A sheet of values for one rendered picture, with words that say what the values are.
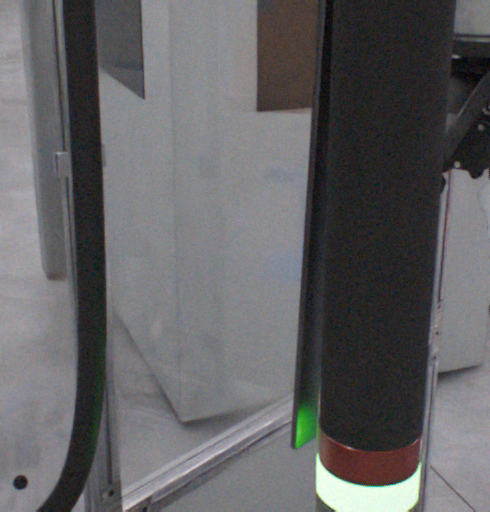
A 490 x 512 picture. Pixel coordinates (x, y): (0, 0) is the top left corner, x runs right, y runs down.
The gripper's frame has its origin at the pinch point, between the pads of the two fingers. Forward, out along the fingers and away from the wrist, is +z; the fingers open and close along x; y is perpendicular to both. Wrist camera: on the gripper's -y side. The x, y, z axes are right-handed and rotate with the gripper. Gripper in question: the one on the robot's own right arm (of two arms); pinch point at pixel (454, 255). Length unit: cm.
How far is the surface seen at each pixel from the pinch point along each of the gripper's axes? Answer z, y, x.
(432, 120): -25, -51, -27
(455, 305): 114, 224, 120
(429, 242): -21, -50, -27
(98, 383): -16, -56, -18
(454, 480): 148, 166, 83
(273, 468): 58, 28, 46
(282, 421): 49, 29, 45
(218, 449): 48, 14, 46
